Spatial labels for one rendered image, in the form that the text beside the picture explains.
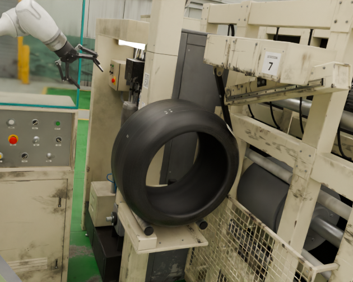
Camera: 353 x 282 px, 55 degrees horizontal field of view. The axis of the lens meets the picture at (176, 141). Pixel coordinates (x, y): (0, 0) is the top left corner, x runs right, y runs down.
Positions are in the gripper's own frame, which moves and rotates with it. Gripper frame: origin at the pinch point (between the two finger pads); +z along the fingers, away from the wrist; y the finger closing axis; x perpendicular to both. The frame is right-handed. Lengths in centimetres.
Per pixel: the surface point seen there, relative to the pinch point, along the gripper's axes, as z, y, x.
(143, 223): 45, -17, -54
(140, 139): 11.5, 6.5, -43.0
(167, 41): 10.5, 40.2, 2.7
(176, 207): 63, -4, -44
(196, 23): 192, 113, 293
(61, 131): 30, -38, 22
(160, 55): 13.1, 33.4, 0.5
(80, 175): 186, -121, 159
